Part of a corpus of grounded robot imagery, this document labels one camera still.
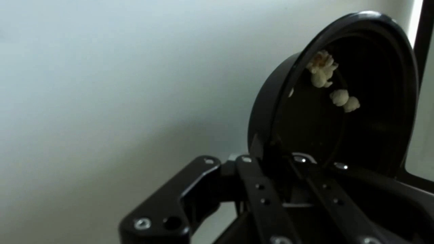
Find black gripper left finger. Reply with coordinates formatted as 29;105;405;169
235;155;300;244

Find black bowl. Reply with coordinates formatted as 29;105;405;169
248;11;418;176

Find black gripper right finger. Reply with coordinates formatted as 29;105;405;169
290;152;389;244

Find popcorn pieces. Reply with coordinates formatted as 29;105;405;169
306;51;360;113

